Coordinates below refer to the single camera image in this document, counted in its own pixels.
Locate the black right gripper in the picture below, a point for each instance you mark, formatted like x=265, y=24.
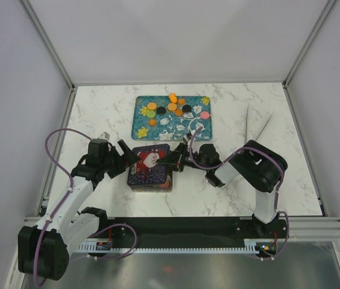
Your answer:
x=174, y=159

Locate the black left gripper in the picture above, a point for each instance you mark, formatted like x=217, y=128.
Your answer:
x=128, y=159

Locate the gold tin lid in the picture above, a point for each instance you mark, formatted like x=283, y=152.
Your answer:
x=148, y=155

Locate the pink cookie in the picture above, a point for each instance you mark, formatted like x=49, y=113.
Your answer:
x=167, y=183
x=204, y=115

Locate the square cookie tin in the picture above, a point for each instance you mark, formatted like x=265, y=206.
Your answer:
x=135, y=182

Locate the metal tongs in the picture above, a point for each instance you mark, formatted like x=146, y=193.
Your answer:
x=255, y=123

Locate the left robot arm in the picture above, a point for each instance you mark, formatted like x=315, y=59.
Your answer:
x=44, y=249

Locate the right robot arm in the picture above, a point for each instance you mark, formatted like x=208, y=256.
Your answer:
x=262, y=168

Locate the orange flower cookie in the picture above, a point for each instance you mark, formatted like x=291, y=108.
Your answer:
x=152, y=122

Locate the teal floral tray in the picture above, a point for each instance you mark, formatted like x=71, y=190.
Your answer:
x=173, y=125

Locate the green cookie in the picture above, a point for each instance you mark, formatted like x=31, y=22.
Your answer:
x=150, y=114

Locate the black sandwich cookie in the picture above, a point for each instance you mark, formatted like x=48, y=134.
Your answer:
x=161, y=110
x=186, y=109

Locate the orange round cookie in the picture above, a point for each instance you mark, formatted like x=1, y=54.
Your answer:
x=151, y=106
x=172, y=107

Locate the orange fish cookie on tray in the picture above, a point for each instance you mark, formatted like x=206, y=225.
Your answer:
x=173, y=98

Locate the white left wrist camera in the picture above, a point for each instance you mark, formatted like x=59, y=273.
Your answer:
x=104, y=136

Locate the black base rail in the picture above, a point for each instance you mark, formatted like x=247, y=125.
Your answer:
x=198, y=232

